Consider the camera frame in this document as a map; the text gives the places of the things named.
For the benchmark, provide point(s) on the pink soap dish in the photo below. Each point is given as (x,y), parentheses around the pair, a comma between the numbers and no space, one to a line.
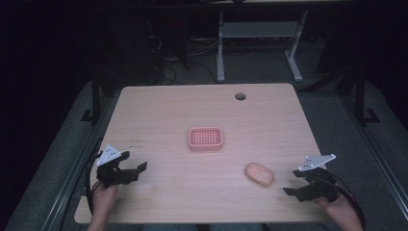
(205,138)

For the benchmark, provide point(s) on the person's legs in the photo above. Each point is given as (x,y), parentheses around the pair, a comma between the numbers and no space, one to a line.
(205,227)

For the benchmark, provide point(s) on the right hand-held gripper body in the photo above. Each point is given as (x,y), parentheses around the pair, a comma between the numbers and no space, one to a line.
(317,186)

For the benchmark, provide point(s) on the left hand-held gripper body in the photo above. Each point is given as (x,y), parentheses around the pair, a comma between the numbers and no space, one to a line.
(110,174)

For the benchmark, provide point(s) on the grey metal rail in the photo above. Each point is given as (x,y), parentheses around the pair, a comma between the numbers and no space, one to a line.
(380,160)
(69,179)

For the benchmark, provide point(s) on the black metal stand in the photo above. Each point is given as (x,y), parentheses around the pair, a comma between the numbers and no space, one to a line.
(95,96)
(361,96)

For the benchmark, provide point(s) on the person's left hand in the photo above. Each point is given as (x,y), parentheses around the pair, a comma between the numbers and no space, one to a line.
(104,197)

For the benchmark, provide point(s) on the bread roll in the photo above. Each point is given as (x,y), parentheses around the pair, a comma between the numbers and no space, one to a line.
(259,174)

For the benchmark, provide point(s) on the white desk frame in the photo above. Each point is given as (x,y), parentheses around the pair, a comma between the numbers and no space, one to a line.
(256,30)

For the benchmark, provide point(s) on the person's right hand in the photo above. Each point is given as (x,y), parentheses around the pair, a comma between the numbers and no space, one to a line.
(336,207)

